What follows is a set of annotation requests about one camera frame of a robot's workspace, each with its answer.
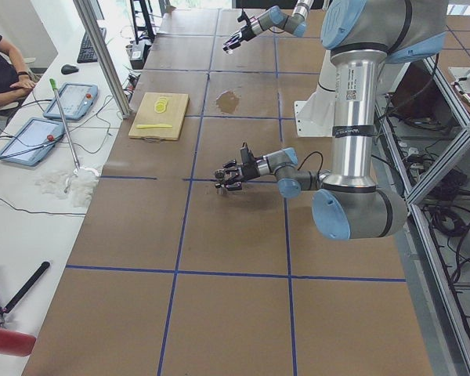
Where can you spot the seated person black shirt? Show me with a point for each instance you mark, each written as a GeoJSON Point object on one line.
{"type": "Point", "coordinates": [15, 80]}

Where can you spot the steel jigger measuring cup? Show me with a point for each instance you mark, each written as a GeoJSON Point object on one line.
{"type": "Point", "coordinates": [222, 186]}

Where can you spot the spilled liquid puddle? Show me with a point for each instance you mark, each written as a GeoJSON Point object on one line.
{"type": "Point", "coordinates": [227, 102]}

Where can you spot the far teach pendant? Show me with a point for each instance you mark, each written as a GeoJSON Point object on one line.
{"type": "Point", "coordinates": [76, 99]}

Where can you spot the red bottle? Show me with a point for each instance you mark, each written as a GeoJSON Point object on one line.
{"type": "Point", "coordinates": [15, 343]}

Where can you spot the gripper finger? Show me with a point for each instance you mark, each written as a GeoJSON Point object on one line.
{"type": "Point", "coordinates": [233, 42]}
{"type": "Point", "coordinates": [229, 47]}
{"type": "Point", "coordinates": [224, 173]}
{"type": "Point", "coordinates": [231, 164]}

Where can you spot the grabber reach tool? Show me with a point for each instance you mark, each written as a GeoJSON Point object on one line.
{"type": "Point", "coordinates": [76, 161]}

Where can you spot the black computer mouse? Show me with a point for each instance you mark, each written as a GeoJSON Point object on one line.
{"type": "Point", "coordinates": [67, 69]}

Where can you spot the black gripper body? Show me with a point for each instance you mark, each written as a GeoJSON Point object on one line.
{"type": "Point", "coordinates": [247, 31]}
{"type": "Point", "coordinates": [247, 171]}

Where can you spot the aluminium frame post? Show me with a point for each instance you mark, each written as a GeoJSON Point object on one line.
{"type": "Point", "coordinates": [89, 21]}

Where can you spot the clear glass shaker cup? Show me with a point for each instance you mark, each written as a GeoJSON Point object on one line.
{"type": "Point", "coordinates": [227, 49]}

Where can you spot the wooden cutting board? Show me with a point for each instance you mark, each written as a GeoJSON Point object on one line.
{"type": "Point", "coordinates": [174, 115]}

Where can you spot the yellow plastic knife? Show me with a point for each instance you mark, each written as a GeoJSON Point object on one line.
{"type": "Point", "coordinates": [157, 125]}

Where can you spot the teach pendant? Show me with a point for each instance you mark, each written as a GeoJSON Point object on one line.
{"type": "Point", "coordinates": [76, 99]}
{"type": "Point", "coordinates": [33, 142]}

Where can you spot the lemon slice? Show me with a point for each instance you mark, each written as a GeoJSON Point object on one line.
{"type": "Point", "coordinates": [161, 104]}

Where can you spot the black keyboard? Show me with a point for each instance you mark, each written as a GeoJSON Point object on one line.
{"type": "Point", "coordinates": [87, 53]}

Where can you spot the near teach pendant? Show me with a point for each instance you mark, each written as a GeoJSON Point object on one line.
{"type": "Point", "coordinates": [33, 142]}

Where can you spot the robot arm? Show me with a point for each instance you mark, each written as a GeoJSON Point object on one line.
{"type": "Point", "coordinates": [360, 36]}
{"type": "Point", "coordinates": [273, 19]}

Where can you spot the white tissue pile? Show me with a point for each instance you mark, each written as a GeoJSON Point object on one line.
{"type": "Point", "coordinates": [77, 186]}

